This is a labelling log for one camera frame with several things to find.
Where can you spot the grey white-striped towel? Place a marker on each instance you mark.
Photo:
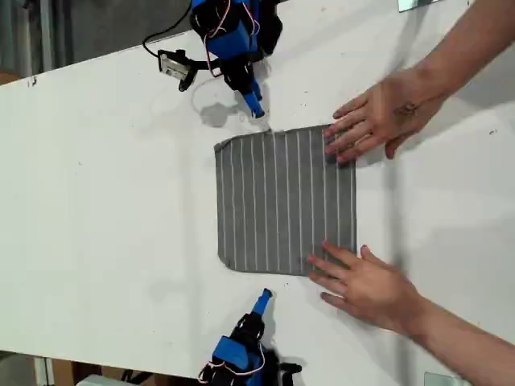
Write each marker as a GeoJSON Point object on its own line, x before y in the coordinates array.
{"type": "Point", "coordinates": [273, 201]}

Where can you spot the person's left hand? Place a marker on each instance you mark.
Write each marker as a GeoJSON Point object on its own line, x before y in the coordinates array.
{"type": "Point", "coordinates": [370, 289]}

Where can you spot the person's right hand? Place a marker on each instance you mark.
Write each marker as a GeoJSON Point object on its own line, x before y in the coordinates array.
{"type": "Point", "coordinates": [394, 108]}

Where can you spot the white container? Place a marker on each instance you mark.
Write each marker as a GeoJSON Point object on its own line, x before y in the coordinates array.
{"type": "Point", "coordinates": [98, 380]}

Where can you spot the black camera stalk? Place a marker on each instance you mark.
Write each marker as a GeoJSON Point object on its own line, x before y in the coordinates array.
{"type": "Point", "coordinates": [197, 66]}

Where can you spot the black camera box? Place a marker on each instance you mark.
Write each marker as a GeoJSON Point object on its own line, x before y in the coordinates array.
{"type": "Point", "coordinates": [290, 368]}
{"type": "Point", "coordinates": [173, 64]}

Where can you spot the metal bracket plate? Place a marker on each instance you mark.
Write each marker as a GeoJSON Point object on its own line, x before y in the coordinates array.
{"type": "Point", "coordinates": [416, 4]}

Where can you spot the grey metal post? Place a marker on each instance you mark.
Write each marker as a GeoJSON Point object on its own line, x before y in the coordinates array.
{"type": "Point", "coordinates": [46, 36]}

